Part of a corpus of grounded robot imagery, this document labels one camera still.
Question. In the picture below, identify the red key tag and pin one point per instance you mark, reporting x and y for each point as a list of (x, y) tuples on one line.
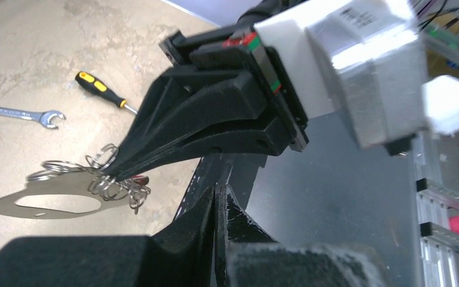
[(141, 180)]

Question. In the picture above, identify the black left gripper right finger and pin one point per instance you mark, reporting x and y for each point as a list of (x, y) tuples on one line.
[(246, 255)]

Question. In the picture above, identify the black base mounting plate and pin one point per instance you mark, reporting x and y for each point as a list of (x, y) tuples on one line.
[(237, 170)]

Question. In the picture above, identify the aluminium frame rail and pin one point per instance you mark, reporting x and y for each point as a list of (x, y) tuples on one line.
[(436, 163)]

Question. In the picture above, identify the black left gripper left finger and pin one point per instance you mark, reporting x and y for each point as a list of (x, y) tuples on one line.
[(179, 255)]

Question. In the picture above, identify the orange black screwdriver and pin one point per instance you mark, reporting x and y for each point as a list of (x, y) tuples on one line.
[(96, 87)]

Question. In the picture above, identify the grey key holder plate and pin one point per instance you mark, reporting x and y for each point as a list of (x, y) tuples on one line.
[(66, 178)]

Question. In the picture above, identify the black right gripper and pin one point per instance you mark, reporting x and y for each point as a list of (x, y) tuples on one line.
[(188, 113)]

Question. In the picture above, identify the silver open-end wrench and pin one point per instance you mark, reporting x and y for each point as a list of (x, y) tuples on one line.
[(45, 119)]

